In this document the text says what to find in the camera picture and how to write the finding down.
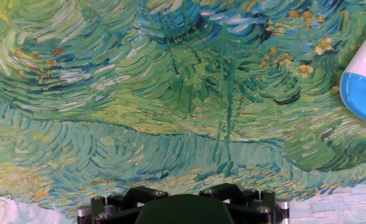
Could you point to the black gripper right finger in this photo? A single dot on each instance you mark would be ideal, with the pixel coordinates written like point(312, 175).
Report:
point(254, 205)

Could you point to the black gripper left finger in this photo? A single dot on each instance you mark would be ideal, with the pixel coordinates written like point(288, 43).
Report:
point(114, 208)

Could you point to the white blue desk lamp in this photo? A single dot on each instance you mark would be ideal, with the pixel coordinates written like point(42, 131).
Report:
point(363, 90)

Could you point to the green painting print tablecloth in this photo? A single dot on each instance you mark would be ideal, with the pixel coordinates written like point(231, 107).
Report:
point(170, 93)

